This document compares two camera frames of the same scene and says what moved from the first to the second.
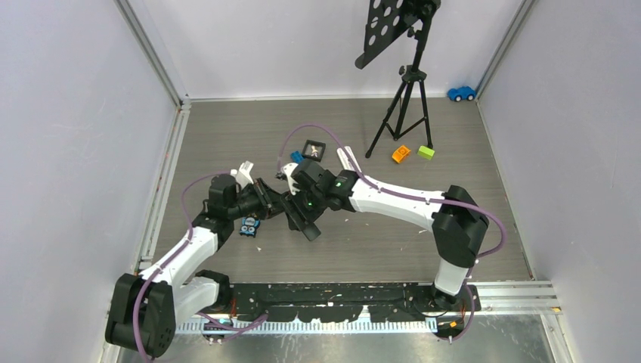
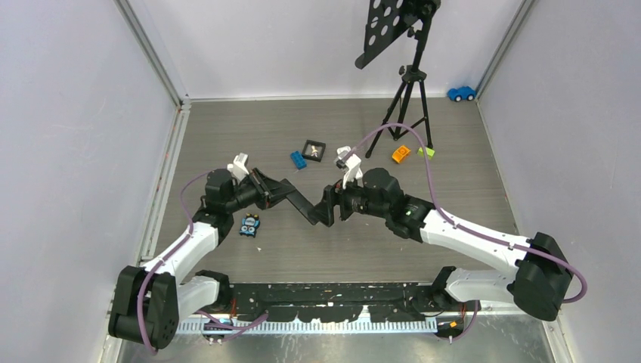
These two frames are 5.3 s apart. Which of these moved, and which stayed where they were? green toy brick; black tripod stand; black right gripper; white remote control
Moved: black right gripper
Stayed: black tripod stand; green toy brick; white remote control
